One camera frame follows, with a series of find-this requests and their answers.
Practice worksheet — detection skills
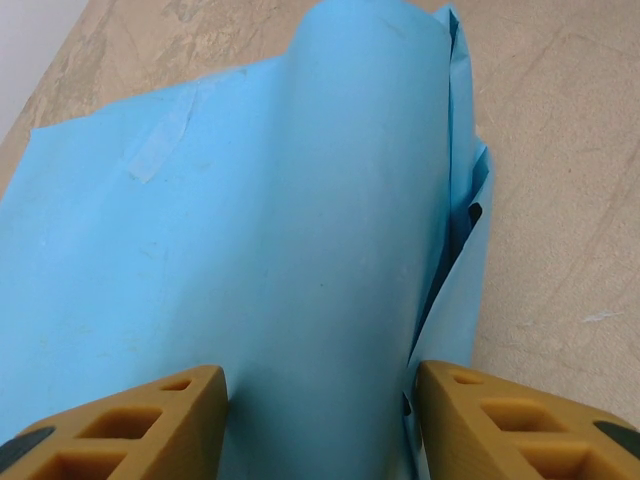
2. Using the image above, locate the blue wrapping paper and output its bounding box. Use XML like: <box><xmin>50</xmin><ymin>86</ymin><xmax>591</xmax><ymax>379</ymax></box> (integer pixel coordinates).
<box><xmin>0</xmin><ymin>0</ymin><xmax>496</xmax><ymax>480</ymax></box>

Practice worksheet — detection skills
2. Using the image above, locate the translucent tape strip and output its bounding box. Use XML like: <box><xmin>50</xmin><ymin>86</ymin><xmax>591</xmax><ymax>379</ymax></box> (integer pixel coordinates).
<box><xmin>119</xmin><ymin>87</ymin><xmax>200</xmax><ymax>185</ymax></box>

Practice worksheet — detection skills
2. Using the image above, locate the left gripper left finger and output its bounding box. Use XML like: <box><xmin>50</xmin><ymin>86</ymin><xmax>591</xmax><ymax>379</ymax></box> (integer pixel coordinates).
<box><xmin>0</xmin><ymin>364</ymin><xmax>230</xmax><ymax>480</ymax></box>

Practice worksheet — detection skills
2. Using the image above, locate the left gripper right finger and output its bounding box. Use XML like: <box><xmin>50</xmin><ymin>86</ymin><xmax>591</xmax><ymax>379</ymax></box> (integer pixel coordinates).
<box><xmin>416</xmin><ymin>359</ymin><xmax>640</xmax><ymax>480</ymax></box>

